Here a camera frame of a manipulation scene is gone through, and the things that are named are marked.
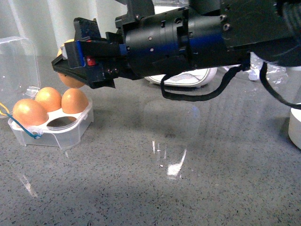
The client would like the yellow rubber band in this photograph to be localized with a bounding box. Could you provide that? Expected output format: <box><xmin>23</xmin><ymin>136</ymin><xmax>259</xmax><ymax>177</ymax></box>
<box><xmin>0</xmin><ymin>103</ymin><xmax>9</xmax><ymax>116</ymax></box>

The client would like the clear plastic egg box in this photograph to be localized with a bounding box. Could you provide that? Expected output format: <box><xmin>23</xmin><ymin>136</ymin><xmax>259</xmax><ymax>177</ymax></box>
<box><xmin>0</xmin><ymin>36</ymin><xmax>94</xmax><ymax>149</ymax></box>

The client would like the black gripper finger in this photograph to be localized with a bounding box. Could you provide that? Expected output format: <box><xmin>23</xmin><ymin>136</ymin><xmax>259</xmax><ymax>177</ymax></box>
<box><xmin>52</xmin><ymin>40</ymin><xmax>127</xmax><ymax>89</ymax></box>
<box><xmin>73</xmin><ymin>17</ymin><xmax>107</xmax><ymax>42</ymax></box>

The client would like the brown egg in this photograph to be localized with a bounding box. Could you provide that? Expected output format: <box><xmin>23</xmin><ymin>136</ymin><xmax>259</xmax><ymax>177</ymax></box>
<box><xmin>35</xmin><ymin>87</ymin><xmax>62</xmax><ymax>112</ymax></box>
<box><xmin>62</xmin><ymin>88</ymin><xmax>89</xmax><ymax>114</ymax></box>
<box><xmin>13</xmin><ymin>99</ymin><xmax>49</xmax><ymax>127</ymax></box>

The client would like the brown egg carried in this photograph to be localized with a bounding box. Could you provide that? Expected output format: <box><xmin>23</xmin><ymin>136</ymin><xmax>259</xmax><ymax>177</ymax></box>
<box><xmin>57</xmin><ymin>39</ymin><xmax>85</xmax><ymax>89</ymax></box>

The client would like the brown egg back left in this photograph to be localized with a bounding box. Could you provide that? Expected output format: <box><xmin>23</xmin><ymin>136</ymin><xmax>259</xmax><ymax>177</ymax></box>
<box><xmin>35</xmin><ymin>87</ymin><xmax>62</xmax><ymax>112</ymax></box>

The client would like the brown egg back right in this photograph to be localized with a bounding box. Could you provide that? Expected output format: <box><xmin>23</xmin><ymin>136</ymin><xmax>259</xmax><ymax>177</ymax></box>
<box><xmin>62</xmin><ymin>88</ymin><xmax>89</xmax><ymax>114</ymax></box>

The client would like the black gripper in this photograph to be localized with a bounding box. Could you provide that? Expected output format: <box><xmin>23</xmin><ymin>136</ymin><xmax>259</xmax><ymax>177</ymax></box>
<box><xmin>105</xmin><ymin>7</ymin><xmax>223</xmax><ymax>80</ymax></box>

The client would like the crumpled clear plastic bag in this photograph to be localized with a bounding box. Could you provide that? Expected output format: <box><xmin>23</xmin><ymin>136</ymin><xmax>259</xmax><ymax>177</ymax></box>
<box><xmin>247</xmin><ymin>52</ymin><xmax>288</xmax><ymax>87</ymax></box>

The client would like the blue rubber band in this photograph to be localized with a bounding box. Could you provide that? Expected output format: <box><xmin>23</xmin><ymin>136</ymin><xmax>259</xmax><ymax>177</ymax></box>
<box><xmin>6</xmin><ymin>113</ymin><xmax>42</xmax><ymax>139</ymax></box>

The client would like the white Joyoung blender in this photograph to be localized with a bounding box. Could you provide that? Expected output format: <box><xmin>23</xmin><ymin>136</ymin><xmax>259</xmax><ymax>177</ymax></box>
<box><xmin>143</xmin><ymin>0</ymin><xmax>218</xmax><ymax>89</ymax></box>

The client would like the cream white bowl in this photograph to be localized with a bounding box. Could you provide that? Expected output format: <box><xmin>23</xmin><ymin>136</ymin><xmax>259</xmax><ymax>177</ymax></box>
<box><xmin>288</xmin><ymin>108</ymin><xmax>301</xmax><ymax>149</ymax></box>

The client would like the brown egg front left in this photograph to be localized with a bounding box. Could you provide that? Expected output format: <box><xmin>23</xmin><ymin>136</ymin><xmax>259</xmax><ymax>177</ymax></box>
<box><xmin>13</xmin><ymin>99</ymin><xmax>49</xmax><ymax>127</ymax></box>

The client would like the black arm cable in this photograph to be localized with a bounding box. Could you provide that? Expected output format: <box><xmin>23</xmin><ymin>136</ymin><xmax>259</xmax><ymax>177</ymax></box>
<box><xmin>160</xmin><ymin>61</ymin><xmax>301</xmax><ymax>110</ymax></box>

